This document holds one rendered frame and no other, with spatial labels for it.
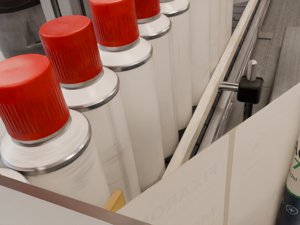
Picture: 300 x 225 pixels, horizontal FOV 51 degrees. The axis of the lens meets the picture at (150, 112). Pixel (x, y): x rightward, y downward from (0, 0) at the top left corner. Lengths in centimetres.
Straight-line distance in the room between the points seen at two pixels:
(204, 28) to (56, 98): 26
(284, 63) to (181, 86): 24
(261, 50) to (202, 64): 31
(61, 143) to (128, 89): 9
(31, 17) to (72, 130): 46
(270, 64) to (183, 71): 32
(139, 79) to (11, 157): 12
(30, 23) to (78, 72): 43
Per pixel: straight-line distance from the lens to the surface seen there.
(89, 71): 20
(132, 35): 24
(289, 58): 58
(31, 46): 62
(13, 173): 17
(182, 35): 34
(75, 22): 20
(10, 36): 63
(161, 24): 29
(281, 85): 50
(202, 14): 38
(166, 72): 30
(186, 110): 39
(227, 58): 49
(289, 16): 87
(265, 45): 73
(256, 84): 43
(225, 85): 44
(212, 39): 45
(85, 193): 19
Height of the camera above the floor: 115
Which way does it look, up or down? 38 degrees down
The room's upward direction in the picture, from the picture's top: 8 degrees counter-clockwise
